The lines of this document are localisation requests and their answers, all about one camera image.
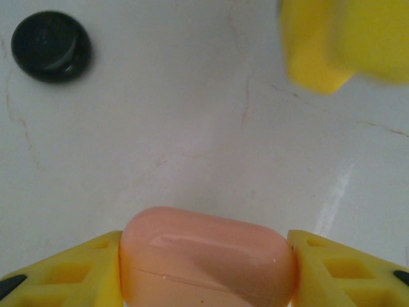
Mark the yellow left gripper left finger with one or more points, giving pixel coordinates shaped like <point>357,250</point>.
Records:
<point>64,281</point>

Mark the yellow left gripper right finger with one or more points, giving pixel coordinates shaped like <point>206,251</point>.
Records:
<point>345,281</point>

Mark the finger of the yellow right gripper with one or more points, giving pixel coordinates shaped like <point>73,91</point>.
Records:
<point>374,35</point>
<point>306,48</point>

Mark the pink earbud charging case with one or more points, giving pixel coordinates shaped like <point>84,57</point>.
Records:
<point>207,256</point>

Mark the black round cap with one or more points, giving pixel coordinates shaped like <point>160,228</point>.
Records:
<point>48,44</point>

